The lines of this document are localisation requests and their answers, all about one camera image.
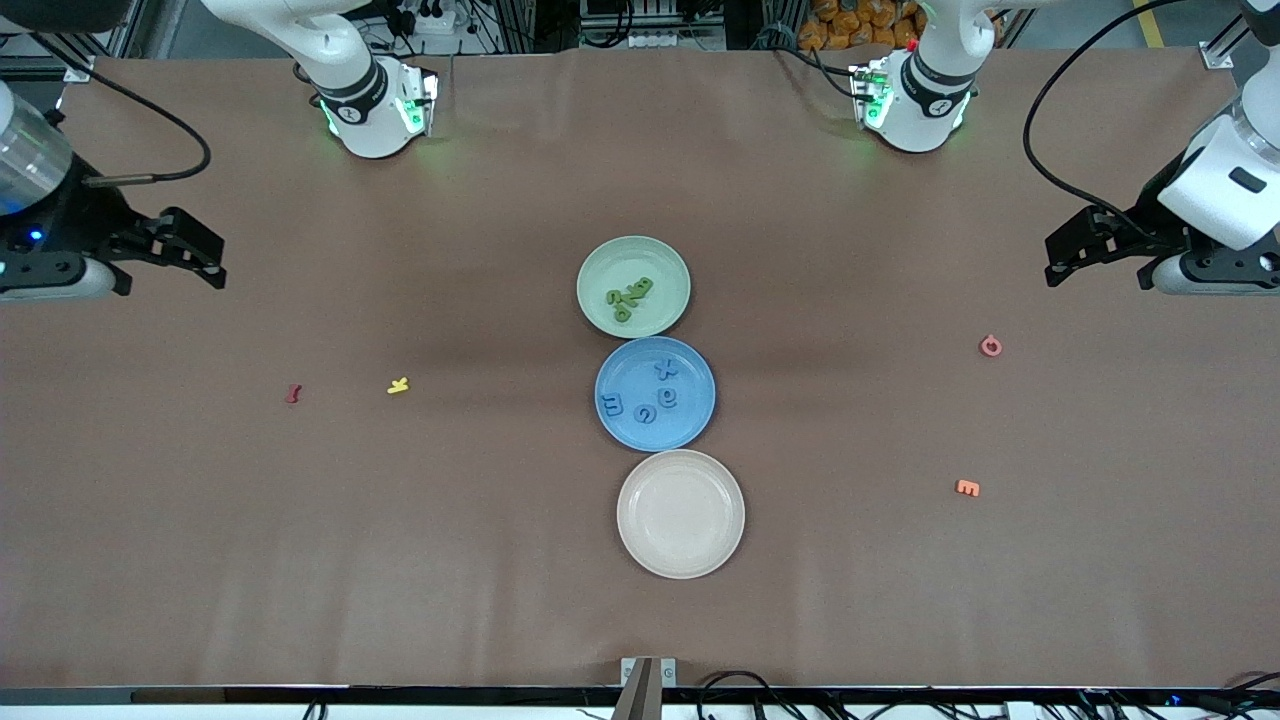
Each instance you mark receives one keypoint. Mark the white power strip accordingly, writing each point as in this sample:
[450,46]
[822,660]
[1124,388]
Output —
[428,18]

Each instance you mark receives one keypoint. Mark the red foam letter G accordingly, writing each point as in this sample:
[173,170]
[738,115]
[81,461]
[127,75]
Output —
[990,346]

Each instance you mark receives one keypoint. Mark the orange packaged goods pile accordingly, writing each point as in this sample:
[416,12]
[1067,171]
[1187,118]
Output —
[850,25]

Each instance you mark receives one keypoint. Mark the blue round plate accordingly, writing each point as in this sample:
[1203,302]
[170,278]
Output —
[640,385]

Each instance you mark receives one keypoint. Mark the silver arm base connector box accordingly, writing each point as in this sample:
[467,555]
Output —
[868,95]
[418,100]

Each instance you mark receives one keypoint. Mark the blue foam letter G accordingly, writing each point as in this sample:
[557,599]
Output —
[646,412]

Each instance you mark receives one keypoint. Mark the blue foam letter M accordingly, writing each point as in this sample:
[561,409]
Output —
[613,404]

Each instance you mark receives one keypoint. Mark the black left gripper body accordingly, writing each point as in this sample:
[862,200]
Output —
[1150,233]

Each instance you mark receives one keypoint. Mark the metal table edge bracket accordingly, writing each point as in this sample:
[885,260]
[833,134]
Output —
[648,675]

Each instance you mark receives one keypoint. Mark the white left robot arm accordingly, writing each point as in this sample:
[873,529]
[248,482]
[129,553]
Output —
[935,90]

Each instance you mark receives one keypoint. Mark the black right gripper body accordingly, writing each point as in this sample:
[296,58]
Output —
[72,222]

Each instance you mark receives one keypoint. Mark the blue foam letter X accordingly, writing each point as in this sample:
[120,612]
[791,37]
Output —
[665,369]

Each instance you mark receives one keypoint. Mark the blue foam letter a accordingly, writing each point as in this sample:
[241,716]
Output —
[669,398]

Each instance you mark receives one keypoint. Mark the pale green round plate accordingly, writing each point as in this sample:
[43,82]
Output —
[655,260]

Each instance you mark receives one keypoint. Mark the orange foam letter E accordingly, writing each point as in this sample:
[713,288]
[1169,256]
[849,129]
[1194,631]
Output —
[967,487]

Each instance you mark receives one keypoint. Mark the brown table cover sheet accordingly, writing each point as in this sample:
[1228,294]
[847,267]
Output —
[500,560]

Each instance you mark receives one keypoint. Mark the metal corner bracket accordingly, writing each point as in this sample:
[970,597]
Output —
[80,70]
[1218,55]

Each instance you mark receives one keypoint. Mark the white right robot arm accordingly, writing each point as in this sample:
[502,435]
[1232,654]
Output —
[360,70]

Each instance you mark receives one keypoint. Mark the beige round plate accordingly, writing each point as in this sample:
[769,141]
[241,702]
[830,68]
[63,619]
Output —
[680,514]

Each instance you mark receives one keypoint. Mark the green foam letter N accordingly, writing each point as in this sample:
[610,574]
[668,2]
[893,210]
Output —
[632,296]

